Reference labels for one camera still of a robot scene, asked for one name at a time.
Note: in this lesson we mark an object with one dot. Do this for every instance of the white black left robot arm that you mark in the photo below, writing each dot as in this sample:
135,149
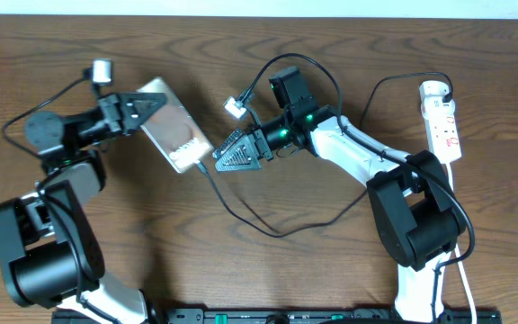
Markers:
49,255

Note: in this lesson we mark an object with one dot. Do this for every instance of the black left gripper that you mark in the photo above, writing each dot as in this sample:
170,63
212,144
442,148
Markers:
112,113

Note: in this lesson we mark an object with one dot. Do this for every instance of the white power strip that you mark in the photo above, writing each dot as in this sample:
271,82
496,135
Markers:
441,128

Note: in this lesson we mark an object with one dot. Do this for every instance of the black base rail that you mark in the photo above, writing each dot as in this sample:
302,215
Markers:
360,315

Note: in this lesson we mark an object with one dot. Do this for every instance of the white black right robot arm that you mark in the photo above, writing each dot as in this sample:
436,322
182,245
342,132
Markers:
417,215

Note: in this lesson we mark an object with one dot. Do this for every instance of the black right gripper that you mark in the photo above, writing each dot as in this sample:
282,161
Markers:
251,150

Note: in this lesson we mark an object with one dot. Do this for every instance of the white charger plug adapter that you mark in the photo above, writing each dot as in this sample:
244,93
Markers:
433,88

